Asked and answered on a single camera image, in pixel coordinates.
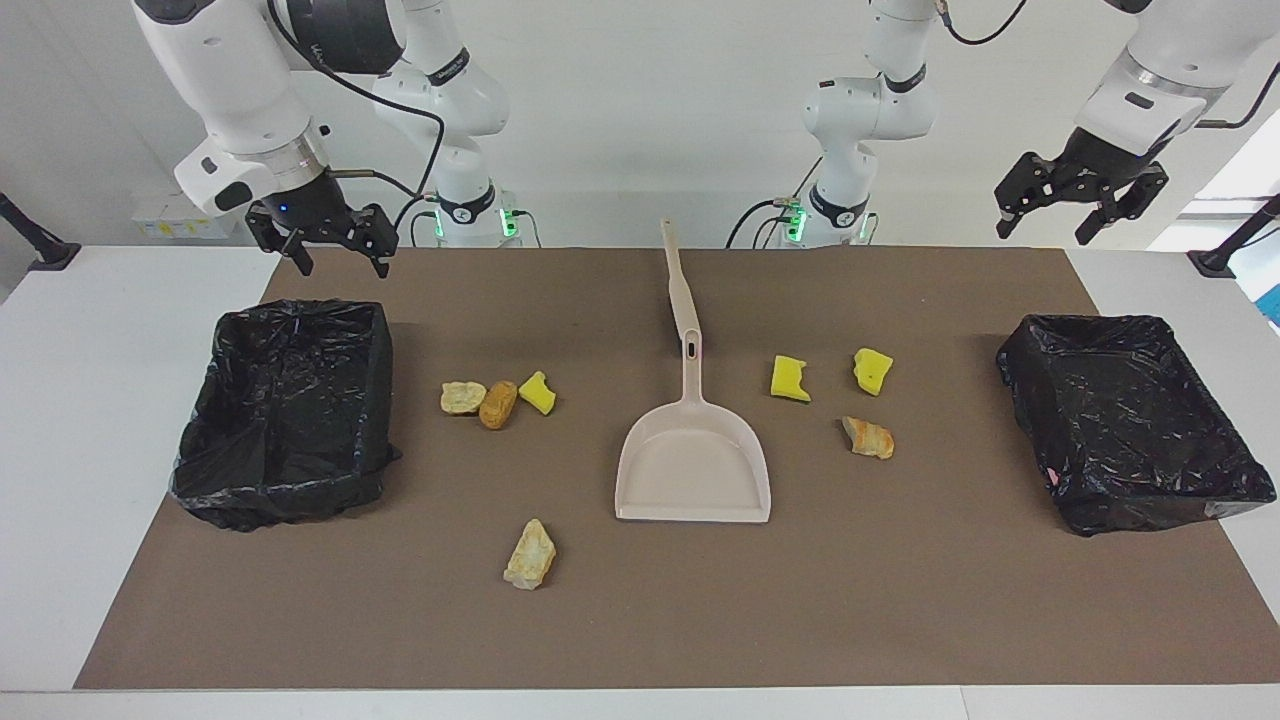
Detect brown bread roll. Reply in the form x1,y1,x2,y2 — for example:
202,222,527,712
478,379,520,431

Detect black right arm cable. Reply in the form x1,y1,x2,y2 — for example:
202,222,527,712
265,0,447,236

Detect brown table mat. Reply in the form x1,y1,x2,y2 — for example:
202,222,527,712
73,247,1280,691

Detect white power boxes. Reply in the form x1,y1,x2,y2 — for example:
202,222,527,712
130,190,238,241

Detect beige brush with black bristles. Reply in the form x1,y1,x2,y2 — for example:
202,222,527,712
660,218,703,346

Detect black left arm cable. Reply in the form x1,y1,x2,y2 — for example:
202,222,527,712
935,0,1280,131

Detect black-bagged bin with pink spot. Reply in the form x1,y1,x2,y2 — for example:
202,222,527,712
996,313,1278,538

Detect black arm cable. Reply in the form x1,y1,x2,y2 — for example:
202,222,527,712
935,0,1280,131
265,0,447,236

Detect yellow sponge piece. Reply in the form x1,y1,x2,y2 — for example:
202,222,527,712
517,370,558,416
770,355,813,404
852,347,895,397

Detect black base cable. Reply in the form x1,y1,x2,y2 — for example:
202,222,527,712
725,155,823,249
390,195,441,248

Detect pale crusty bread chunk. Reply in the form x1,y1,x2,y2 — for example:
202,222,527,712
502,517,558,592

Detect orange toasted croissant piece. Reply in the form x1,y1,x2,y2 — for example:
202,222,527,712
841,415,896,461

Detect bin lined with black bag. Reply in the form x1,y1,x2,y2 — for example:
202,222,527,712
168,298,403,533

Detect beige plastic dustpan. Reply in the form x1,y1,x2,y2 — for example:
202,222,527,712
614,330,773,524

